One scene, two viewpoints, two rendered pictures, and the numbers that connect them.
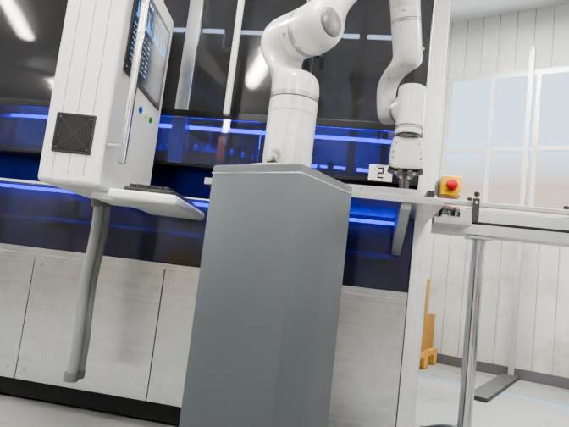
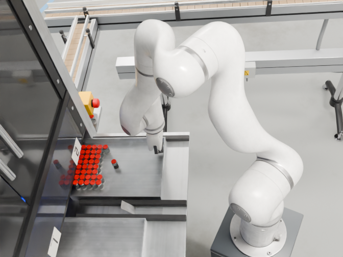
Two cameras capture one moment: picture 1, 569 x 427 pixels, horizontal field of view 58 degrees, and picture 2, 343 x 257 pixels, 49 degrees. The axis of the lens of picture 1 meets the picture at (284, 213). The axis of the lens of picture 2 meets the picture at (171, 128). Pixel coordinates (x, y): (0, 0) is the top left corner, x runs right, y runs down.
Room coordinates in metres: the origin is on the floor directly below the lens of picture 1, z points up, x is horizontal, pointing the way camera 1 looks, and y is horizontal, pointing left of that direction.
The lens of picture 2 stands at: (1.44, 0.47, 2.14)
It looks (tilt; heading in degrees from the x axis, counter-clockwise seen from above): 53 degrees down; 272
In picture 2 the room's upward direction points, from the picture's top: 11 degrees counter-clockwise
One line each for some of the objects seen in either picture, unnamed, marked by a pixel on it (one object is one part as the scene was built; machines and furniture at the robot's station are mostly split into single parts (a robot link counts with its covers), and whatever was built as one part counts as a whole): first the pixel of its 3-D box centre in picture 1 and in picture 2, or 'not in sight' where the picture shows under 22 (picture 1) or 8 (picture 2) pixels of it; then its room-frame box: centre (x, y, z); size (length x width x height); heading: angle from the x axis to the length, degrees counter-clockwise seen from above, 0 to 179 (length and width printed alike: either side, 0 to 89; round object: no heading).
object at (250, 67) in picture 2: not in sight; (244, 70); (1.00, -1.09, 0.50); 0.12 x 0.05 x 0.09; 170
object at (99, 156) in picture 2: not in sight; (97, 166); (1.77, -0.32, 0.91); 0.18 x 0.02 x 0.05; 80
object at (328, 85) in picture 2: not in sight; (334, 105); (0.37, -1.04, 0.07); 0.50 x 0.08 x 0.14; 80
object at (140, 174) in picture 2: (378, 200); (120, 167); (1.69, -0.31, 0.90); 0.34 x 0.26 x 0.04; 170
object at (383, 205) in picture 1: (326, 202); (121, 212); (1.69, -0.13, 0.87); 0.70 x 0.48 x 0.02; 80
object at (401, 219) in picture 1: (400, 232); not in sight; (1.64, -0.38, 0.80); 0.34 x 0.03 x 0.13; 170
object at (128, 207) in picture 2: not in sight; (142, 207); (1.61, -0.12, 0.91); 0.14 x 0.03 x 0.06; 170
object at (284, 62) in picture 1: (290, 59); (259, 199); (1.25, 0.03, 1.16); 0.19 x 0.12 x 0.24; 40
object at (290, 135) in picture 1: (289, 139); (260, 220); (1.23, 0.01, 0.95); 0.19 x 0.19 x 0.18
